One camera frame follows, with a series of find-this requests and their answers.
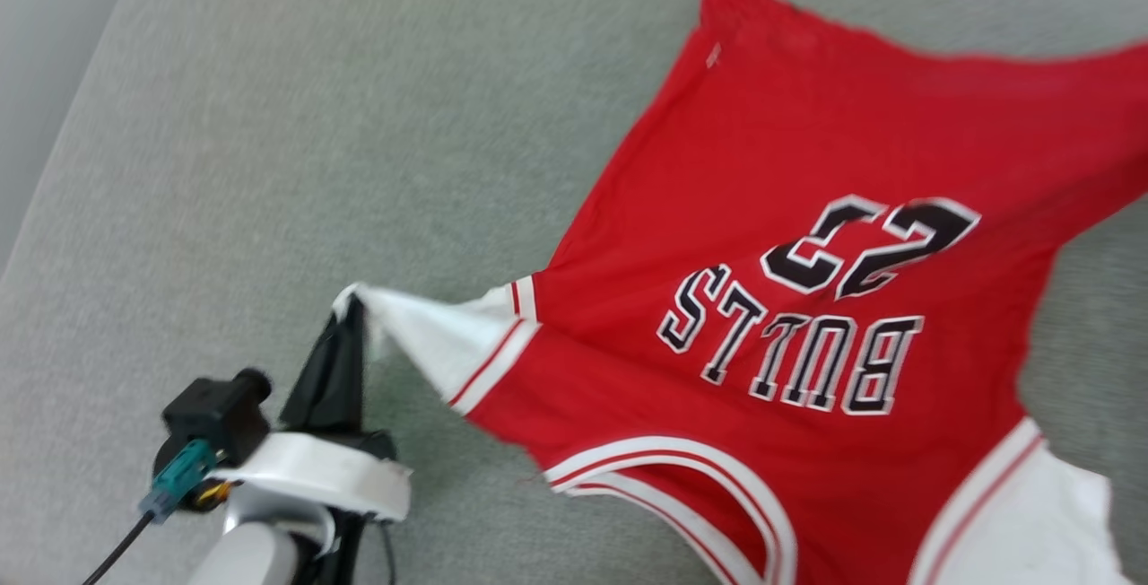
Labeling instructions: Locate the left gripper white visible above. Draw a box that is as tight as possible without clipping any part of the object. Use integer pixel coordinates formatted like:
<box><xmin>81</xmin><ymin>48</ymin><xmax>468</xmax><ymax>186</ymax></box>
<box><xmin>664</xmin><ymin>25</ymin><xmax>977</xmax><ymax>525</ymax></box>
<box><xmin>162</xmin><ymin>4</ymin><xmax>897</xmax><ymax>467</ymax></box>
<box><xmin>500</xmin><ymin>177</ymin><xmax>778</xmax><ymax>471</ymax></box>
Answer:
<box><xmin>211</xmin><ymin>293</ymin><xmax>413</xmax><ymax>522</ymax></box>

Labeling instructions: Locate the grey fabric sofa cushion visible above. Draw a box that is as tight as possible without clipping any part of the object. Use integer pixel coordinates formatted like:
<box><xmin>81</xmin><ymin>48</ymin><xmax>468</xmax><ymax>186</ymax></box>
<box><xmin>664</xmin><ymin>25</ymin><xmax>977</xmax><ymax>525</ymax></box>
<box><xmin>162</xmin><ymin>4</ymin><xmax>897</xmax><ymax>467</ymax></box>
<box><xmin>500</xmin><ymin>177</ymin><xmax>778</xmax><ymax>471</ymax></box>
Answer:
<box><xmin>0</xmin><ymin>0</ymin><xmax>1148</xmax><ymax>585</ymax></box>

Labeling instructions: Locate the red white Bulls jersey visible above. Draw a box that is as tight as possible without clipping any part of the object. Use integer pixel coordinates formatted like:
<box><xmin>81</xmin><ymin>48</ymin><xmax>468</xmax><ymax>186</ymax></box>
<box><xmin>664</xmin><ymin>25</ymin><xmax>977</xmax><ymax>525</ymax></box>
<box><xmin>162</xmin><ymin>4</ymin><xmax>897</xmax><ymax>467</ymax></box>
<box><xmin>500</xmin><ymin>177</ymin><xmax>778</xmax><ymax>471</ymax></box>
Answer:
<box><xmin>332</xmin><ymin>0</ymin><xmax>1148</xmax><ymax>585</ymax></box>

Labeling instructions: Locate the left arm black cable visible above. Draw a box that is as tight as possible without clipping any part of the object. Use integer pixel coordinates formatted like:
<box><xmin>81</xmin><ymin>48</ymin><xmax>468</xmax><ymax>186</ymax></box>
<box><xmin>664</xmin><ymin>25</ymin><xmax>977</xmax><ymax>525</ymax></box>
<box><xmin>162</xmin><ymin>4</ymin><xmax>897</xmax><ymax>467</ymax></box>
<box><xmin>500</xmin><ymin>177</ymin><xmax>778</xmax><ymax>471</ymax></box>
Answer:
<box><xmin>83</xmin><ymin>440</ymin><xmax>218</xmax><ymax>585</ymax></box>

